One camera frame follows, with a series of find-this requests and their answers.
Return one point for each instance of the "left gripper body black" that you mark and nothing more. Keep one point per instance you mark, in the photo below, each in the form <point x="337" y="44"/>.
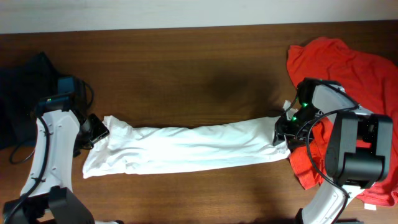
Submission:
<point x="98" y="130"/>

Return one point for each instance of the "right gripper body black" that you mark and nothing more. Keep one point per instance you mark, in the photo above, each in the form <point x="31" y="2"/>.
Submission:
<point x="281" y="134"/>

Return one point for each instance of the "white printed t-shirt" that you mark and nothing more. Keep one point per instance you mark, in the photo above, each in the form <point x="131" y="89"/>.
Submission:
<point x="129" y="150"/>

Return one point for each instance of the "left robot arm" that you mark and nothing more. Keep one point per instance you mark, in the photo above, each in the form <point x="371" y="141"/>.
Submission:
<point x="64" y="129"/>

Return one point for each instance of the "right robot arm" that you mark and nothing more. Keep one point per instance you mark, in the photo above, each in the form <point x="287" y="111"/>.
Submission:
<point x="358" y="152"/>

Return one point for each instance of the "dark folded clothes pile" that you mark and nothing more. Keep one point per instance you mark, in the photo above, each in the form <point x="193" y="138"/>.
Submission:
<point x="21" y="89"/>

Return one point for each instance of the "red t-shirt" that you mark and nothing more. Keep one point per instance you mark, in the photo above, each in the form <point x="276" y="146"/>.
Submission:
<point x="370" y="79"/>

